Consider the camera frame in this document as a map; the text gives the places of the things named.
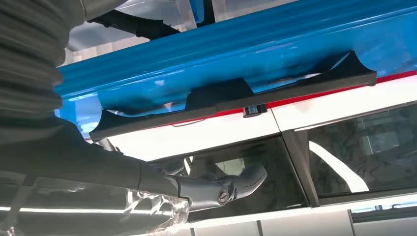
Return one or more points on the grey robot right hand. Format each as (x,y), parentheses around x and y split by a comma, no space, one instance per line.
(81,169)

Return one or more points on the black curved plastic part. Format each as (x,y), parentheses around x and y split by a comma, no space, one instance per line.
(137,26)

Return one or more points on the blue metal shelf rack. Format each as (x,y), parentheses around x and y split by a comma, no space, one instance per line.
(228,42)

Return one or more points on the white plastic bin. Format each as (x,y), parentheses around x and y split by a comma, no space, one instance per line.
(107,42)

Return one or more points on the dark glass window pane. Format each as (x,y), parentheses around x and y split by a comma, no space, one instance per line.
(384,153)
(277,182)

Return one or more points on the small black wall box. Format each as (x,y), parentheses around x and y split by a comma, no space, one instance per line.
(254,110)

